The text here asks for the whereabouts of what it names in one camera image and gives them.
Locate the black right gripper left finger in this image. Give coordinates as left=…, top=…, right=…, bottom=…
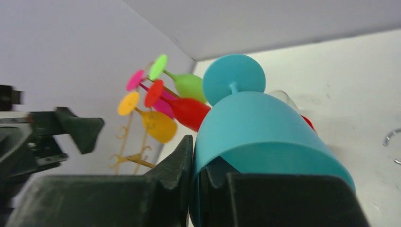
left=4, top=135, right=193, bottom=227

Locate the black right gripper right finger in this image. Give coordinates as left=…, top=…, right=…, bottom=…
left=200, top=157, right=369, bottom=227

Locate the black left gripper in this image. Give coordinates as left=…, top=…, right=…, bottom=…
left=0, top=107, right=105, bottom=201

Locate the gold wire glass rack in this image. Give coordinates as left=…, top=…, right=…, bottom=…
left=108, top=61, right=183, bottom=175

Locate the cyan plastic wine glass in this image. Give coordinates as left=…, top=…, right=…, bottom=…
left=189, top=54, right=355, bottom=227

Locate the orange plastic wine glass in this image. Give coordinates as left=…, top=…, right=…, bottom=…
left=117, top=92, right=177, bottom=144

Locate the red plastic wine glass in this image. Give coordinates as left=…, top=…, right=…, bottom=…
left=150, top=79, right=211, bottom=132
left=301, top=115, right=317, bottom=133

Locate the clear champagne flute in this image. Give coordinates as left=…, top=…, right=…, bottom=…
left=268, top=90, right=299, bottom=113

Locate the magenta plastic wine glass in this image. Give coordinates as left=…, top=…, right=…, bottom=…
left=126, top=70, right=177, bottom=120

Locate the green plastic wine glass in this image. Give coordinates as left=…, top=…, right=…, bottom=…
left=148, top=54, right=207, bottom=103

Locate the chrome round glass rack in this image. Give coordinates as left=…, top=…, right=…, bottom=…
left=383, top=128, right=401, bottom=166

